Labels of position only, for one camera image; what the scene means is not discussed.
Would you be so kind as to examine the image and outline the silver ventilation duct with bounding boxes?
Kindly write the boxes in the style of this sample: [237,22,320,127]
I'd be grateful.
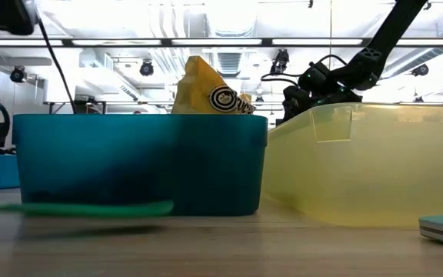
[205,0,259,78]

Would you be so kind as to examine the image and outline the yellow ramen packet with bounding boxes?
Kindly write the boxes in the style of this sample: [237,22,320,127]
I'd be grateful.
[171,55,257,115]

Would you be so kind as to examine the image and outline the translucent yellow plastic bin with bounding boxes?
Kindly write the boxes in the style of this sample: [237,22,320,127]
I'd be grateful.
[261,102,443,229]

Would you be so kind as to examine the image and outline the teal plastic bin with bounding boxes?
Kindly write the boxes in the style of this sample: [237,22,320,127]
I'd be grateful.
[12,113,268,217]

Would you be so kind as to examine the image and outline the gold spoon green handle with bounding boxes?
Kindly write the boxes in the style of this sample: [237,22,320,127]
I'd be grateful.
[0,199,175,219]

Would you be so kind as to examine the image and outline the black ceiling spotlight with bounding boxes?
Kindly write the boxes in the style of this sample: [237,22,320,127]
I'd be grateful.
[9,65,27,84]
[139,59,155,77]
[411,63,430,77]
[269,48,290,76]

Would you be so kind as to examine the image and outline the black aluminium table frame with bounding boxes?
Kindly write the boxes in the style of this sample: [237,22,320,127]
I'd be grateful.
[0,37,443,48]

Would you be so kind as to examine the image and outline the thin black gantry rail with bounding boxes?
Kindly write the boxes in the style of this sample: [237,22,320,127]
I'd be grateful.
[44,99,443,115]

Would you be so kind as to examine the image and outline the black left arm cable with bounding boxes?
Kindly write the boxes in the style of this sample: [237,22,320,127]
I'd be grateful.
[35,17,78,115]

